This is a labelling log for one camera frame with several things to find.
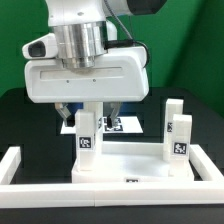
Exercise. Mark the fiducial marker sheet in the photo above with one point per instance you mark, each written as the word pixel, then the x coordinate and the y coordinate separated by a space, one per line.
pixel 126 124

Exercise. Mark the white desk tabletop tray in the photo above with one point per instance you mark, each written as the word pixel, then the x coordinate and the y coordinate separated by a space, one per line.
pixel 130 162

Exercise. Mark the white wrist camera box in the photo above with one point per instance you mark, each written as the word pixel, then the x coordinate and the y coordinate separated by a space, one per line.
pixel 43 47

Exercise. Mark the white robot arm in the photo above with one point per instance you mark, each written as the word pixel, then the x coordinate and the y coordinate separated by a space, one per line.
pixel 82 60

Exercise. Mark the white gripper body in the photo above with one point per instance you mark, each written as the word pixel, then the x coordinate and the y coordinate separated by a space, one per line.
pixel 118 75

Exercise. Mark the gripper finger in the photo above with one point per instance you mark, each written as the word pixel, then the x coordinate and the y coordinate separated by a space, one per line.
pixel 68 118
pixel 112 119

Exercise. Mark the white U-shaped obstacle frame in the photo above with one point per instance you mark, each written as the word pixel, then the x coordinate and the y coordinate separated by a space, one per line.
pixel 208 190

